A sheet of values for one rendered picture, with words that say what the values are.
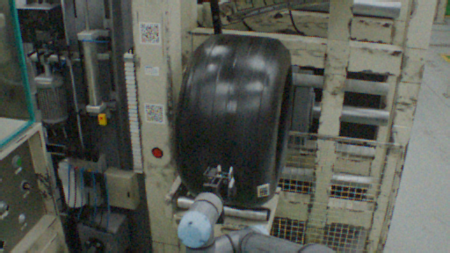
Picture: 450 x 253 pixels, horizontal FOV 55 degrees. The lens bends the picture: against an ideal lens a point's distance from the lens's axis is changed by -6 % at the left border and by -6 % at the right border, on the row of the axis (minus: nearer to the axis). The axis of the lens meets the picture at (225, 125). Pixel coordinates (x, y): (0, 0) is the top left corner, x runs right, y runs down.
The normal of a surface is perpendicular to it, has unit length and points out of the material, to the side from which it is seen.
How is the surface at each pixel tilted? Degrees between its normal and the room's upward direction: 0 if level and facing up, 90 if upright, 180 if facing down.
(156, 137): 90
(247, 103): 55
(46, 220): 0
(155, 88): 90
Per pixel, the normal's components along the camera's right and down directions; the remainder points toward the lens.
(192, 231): -0.24, 0.33
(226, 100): -0.18, -0.19
